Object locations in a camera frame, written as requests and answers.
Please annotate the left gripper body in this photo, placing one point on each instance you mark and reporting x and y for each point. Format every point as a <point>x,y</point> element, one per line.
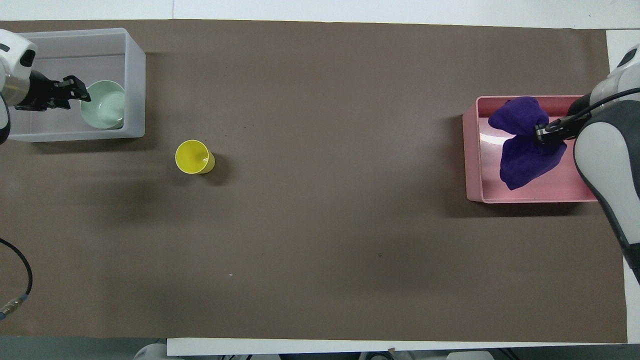
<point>40,91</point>

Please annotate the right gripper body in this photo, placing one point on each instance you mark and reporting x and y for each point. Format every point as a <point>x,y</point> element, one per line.
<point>564,131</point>

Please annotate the purple cloth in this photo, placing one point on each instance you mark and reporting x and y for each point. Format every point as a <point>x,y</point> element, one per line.
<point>522,160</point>

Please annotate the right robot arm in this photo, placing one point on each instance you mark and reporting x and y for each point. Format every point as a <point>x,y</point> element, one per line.
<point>607,150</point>

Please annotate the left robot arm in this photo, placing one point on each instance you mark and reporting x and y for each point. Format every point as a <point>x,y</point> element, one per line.
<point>15,55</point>

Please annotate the pink plastic box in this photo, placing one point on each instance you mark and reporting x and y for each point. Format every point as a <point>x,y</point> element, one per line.
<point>540,192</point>

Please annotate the pale green bowl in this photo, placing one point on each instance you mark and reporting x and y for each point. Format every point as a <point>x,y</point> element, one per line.
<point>107,105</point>

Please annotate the translucent white plastic bin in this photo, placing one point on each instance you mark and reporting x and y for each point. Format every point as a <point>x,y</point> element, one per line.
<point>132,85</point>

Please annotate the yellow plastic cup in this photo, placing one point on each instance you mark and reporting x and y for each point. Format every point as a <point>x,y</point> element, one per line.
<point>191,156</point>

